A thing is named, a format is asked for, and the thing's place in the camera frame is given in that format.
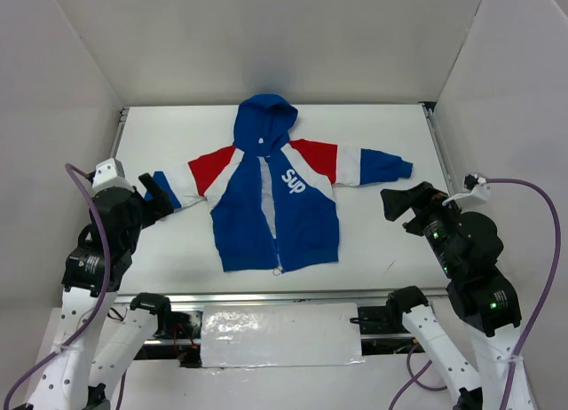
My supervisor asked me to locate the white foil-edged panel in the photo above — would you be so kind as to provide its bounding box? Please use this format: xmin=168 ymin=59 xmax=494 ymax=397
xmin=201 ymin=303 xmax=364 ymax=368

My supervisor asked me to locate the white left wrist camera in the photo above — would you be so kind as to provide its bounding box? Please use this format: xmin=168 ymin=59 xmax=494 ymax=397
xmin=88 ymin=158 xmax=132 ymax=193

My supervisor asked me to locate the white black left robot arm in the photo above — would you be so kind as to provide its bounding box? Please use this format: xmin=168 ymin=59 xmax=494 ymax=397
xmin=22 ymin=169 xmax=174 ymax=409

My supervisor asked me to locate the aluminium table frame rail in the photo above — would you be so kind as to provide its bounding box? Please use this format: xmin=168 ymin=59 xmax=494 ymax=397
xmin=113 ymin=105 xmax=447 ymax=308

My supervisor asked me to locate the blue red white hooded jacket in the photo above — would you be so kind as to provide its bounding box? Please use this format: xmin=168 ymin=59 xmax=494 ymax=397
xmin=153 ymin=94 xmax=413 ymax=272

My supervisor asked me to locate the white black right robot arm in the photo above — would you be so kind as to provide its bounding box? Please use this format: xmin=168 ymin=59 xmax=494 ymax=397
xmin=381 ymin=182 xmax=534 ymax=409

